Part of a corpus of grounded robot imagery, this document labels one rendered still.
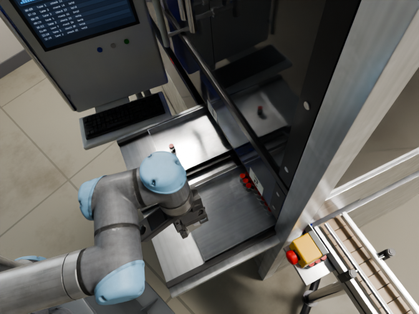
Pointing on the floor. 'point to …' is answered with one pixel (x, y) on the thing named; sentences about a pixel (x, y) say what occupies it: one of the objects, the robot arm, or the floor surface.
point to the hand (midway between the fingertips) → (183, 230)
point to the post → (350, 111)
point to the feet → (306, 298)
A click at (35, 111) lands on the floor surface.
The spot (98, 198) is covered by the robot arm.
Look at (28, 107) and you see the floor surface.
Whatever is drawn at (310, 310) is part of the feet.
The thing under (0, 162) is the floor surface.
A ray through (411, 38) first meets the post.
